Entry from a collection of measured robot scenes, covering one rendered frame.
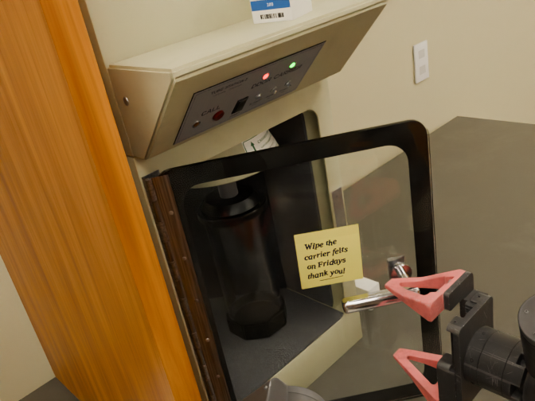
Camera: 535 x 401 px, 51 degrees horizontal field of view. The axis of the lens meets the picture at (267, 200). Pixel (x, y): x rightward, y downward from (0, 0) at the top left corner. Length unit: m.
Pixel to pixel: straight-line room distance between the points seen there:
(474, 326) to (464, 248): 0.67
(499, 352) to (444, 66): 1.45
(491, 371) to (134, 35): 0.47
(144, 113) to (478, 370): 0.40
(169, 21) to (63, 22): 0.18
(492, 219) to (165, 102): 0.96
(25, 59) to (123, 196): 0.15
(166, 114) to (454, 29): 1.52
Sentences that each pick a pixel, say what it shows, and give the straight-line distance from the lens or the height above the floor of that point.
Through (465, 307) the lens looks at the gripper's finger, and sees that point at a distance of 0.59.
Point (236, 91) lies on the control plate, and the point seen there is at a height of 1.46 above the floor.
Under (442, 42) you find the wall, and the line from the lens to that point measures 1.92.
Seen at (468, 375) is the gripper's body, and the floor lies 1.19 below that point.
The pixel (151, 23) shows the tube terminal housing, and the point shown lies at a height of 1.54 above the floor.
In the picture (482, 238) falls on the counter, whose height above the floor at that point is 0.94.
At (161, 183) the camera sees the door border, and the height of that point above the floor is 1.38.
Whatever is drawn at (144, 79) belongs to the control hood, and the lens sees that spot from 0.54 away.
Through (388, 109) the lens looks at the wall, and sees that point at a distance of 1.70.
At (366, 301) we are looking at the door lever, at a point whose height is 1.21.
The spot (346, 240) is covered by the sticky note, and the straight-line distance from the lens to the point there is 0.67.
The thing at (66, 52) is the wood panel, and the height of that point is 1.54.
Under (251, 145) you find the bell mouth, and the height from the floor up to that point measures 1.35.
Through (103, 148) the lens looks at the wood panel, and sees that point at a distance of 0.50.
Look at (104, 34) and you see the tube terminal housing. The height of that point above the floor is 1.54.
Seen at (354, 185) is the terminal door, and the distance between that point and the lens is 0.64.
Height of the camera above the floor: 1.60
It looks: 25 degrees down
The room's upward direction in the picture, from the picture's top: 11 degrees counter-clockwise
